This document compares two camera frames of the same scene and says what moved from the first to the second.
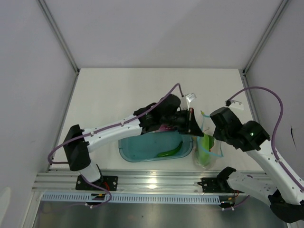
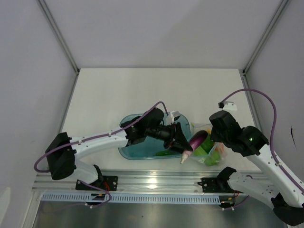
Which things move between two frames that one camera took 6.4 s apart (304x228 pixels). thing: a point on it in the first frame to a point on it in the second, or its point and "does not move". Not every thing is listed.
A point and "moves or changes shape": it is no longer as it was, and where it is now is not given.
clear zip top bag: (207, 150) moves or changes shape
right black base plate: (213, 185) does not move
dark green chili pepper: (163, 154) does not move
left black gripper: (191, 126) to (177, 141)
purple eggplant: (165, 128) moves or changes shape
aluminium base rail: (144, 182) does not move
